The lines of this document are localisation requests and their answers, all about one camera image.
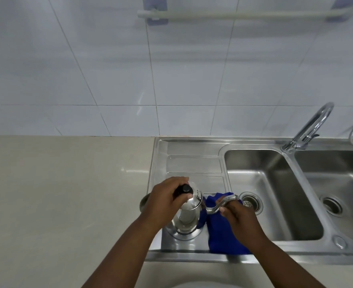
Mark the round steel sink cap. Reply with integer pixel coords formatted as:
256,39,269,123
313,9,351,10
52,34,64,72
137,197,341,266
332,235,348,250

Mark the white towel rail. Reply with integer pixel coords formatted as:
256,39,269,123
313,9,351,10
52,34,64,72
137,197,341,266
137,0,353,21

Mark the lilac rail wall mount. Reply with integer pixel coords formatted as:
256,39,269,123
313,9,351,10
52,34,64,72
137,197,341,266
143,0,167,26
326,0,353,23

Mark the stainless steel gooseneck kettle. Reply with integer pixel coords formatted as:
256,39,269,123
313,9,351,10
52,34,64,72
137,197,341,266
139,182,240,240

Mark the blue cloth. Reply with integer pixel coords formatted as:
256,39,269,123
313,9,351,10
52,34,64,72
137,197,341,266
205,192,252,255

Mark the person's right forearm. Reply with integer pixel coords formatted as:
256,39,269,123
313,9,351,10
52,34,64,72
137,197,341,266
247,235,327,288

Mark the chrome curved faucet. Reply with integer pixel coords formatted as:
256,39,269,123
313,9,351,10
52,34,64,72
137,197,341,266
281,102,335,154

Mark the person's left hand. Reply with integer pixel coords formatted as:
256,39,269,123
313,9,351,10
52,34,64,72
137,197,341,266
140,176,194,235

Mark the person's right hand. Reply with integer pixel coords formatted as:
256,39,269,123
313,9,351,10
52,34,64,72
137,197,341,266
220,199,268,250

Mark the kettle lid with black knob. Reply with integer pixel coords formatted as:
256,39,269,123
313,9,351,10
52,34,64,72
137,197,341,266
173,182,203,211

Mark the person's left forearm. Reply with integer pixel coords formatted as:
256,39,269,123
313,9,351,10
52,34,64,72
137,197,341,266
82,214,165,288

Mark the stainless steel double sink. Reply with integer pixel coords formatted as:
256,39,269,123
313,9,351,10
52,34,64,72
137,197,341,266
144,136,353,265

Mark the round sink drain strainer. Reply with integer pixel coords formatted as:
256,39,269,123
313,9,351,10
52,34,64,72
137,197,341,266
239,192,263,214
320,195,343,218

